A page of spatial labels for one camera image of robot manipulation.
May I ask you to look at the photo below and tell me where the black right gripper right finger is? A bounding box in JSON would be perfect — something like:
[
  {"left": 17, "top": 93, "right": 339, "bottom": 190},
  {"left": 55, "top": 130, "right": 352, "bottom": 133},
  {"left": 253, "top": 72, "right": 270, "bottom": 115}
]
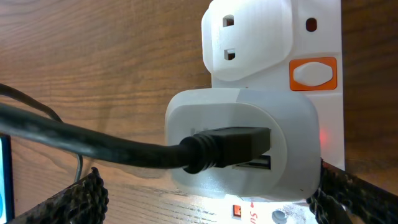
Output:
[{"left": 306, "top": 161, "right": 397, "bottom": 223}]

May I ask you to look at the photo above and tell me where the white USB wall charger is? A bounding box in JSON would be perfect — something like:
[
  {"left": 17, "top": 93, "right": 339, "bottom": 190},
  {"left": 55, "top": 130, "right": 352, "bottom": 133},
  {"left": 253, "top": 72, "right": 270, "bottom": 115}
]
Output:
[{"left": 165, "top": 88, "right": 321, "bottom": 202}]

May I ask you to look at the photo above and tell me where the blue screen Galaxy smartphone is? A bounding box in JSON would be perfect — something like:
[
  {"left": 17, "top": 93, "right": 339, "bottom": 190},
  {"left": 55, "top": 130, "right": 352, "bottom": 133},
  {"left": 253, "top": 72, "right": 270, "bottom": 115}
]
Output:
[{"left": 1, "top": 134, "right": 15, "bottom": 224}]

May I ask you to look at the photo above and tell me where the black USB charging cable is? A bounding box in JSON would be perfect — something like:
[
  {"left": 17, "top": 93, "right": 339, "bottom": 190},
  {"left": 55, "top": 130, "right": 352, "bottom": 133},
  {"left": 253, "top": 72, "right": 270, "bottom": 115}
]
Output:
[{"left": 0, "top": 83, "right": 272, "bottom": 184}]

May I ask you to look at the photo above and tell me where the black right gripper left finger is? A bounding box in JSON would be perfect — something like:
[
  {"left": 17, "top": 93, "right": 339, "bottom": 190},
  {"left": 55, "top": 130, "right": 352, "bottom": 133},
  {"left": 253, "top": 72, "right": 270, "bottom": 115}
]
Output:
[{"left": 8, "top": 167, "right": 109, "bottom": 224}]

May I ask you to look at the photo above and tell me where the white power strip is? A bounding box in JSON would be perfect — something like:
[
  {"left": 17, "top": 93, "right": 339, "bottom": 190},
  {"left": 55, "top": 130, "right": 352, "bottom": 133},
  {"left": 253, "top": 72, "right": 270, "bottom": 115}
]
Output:
[{"left": 201, "top": 0, "right": 346, "bottom": 224}]

